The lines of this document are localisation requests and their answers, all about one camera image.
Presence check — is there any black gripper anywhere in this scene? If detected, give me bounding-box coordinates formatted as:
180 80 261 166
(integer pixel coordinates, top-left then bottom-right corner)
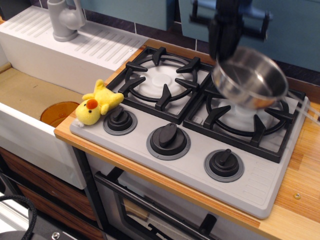
189 0 273 60

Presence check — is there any stainless steel pan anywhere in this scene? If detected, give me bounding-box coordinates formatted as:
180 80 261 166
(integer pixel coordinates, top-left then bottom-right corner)
211 46 304 110

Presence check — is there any grey toy stove top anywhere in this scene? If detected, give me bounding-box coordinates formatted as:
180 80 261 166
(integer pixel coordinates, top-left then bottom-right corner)
69 46 311 220

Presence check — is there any black middle stove knob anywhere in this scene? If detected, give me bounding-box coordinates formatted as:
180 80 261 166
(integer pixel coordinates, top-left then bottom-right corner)
146 122 191 161

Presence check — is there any black stove knob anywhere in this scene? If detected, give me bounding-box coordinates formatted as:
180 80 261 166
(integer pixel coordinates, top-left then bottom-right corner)
204 149 245 183
146 122 191 161
103 107 138 136

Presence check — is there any black right stove knob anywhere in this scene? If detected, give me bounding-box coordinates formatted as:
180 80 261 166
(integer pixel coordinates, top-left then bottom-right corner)
204 149 245 183

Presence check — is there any black left stove knob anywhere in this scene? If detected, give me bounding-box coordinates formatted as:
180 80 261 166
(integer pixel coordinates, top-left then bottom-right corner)
103 107 138 136

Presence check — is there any black left burner grate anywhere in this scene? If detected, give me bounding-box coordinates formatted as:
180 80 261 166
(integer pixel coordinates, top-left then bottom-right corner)
107 47 212 125

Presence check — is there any black burner grate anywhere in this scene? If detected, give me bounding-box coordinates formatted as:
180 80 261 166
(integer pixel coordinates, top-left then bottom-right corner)
183 75 308 163
107 47 212 125

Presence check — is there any black right burner grate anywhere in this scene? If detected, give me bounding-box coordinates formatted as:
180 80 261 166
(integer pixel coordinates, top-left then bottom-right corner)
183 75 308 163

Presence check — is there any grey toy faucet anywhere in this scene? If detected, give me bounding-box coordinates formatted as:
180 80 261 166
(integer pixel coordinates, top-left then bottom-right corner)
47 0 86 42

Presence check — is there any yellow stuffed duck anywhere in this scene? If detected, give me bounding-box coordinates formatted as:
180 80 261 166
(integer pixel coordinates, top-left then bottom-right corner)
75 79 124 128

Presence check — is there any white toy sink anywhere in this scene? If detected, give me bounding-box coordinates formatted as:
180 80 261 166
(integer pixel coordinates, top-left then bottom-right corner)
0 6 147 190

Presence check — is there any wooden drawer front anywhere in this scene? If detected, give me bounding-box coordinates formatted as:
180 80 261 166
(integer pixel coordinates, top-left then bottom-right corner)
0 148 106 240

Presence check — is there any oven door with handle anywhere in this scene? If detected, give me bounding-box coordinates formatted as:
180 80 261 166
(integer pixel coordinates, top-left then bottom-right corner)
93 166 251 240

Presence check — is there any black braided cable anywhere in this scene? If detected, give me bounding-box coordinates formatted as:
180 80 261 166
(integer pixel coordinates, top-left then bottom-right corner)
0 194 38 240

